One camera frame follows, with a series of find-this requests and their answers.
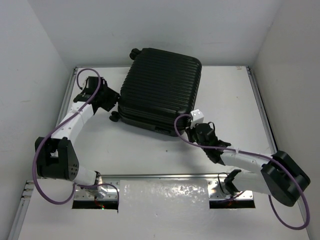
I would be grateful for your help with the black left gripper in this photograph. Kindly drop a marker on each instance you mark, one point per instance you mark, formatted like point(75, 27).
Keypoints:
point(111, 97)

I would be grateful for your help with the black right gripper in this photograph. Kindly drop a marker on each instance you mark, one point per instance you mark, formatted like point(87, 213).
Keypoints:
point(190, 131)

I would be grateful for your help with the black hard-shell suitcase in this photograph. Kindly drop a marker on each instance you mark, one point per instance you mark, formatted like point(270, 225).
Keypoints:
point(159, 86)

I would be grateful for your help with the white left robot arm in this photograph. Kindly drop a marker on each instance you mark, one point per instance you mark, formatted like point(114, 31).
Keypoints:
point(56, 155)

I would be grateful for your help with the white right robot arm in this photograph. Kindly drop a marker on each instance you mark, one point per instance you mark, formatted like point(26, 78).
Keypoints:
point(277, 174)

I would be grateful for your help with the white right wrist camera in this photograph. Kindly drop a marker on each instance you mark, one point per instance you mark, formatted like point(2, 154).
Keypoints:
point(197, 117)

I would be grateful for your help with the metal mounting rail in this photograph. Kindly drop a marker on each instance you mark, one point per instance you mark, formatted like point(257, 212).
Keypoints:
point(121, 189)

